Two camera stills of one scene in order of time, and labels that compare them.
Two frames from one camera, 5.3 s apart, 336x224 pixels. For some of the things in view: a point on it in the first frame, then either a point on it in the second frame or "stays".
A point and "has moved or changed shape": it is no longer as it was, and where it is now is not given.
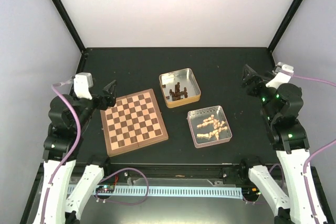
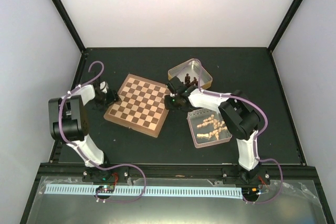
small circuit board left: [105, 189] stays
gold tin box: [179, 87] has moved or changed shape
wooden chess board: [135, 121] has moved or changed shape
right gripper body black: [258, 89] -> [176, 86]
